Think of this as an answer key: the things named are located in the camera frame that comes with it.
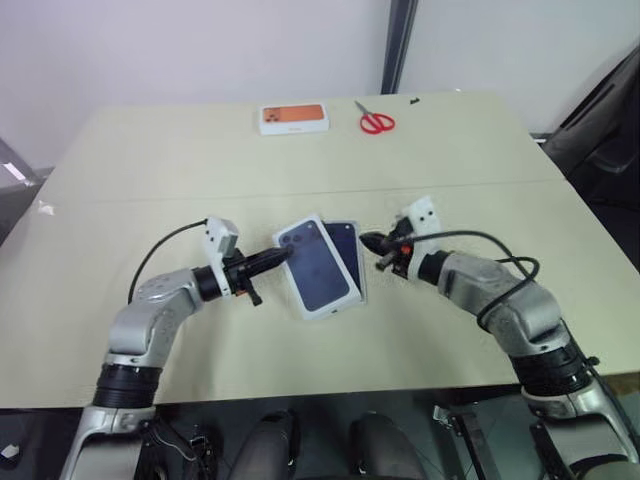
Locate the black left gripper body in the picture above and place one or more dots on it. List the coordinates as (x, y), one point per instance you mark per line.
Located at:
(237, 273)

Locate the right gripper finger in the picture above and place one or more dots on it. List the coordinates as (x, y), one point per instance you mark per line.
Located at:
(378, 242)
(388, 262)

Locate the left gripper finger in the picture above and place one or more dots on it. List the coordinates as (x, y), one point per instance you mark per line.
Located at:
(270, 256)
(265, 268)

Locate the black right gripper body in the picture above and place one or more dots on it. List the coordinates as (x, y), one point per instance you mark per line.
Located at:
(404, 261)

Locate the dark blue smartphone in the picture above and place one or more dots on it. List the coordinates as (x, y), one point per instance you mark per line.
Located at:
(347, 250)

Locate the white phone box base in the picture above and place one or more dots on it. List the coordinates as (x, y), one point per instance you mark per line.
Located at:
(364, 285)

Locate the white phone box lid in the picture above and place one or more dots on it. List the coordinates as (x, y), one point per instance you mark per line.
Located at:
(315, 270)

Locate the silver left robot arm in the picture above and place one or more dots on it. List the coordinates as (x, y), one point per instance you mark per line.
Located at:
(150, 310)

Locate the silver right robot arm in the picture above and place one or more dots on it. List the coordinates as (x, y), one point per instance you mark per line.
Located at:
(465, 280)

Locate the white box with orange phone print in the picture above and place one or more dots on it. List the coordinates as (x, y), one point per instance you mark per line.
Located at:
(294, 118)

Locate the dark grey rounded shape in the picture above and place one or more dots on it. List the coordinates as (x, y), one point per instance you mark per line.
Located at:
(382, 445)
(267, 445)

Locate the white paper scrap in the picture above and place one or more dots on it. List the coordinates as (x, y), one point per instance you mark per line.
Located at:
(46, 207)

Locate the dark padded chair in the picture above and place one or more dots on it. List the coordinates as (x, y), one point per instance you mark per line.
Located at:
(600, 135)

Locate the white paper on floor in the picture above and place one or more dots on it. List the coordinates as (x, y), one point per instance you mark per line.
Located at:
(10, 451)

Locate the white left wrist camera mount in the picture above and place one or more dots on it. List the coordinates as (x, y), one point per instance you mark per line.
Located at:
(220, 240)

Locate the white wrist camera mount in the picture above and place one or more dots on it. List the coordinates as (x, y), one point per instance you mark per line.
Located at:
(220, 240)
(424, 215)

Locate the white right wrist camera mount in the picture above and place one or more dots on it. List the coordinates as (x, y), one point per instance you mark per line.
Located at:
(424, 215)

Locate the metal table leg bracket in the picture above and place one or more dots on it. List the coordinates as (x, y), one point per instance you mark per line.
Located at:
(462, 430)

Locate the dark vertical frame post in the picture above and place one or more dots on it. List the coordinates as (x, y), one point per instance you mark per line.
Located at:
(399, 45)

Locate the grey metal frame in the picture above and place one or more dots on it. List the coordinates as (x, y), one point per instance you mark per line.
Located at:
(20, 165)

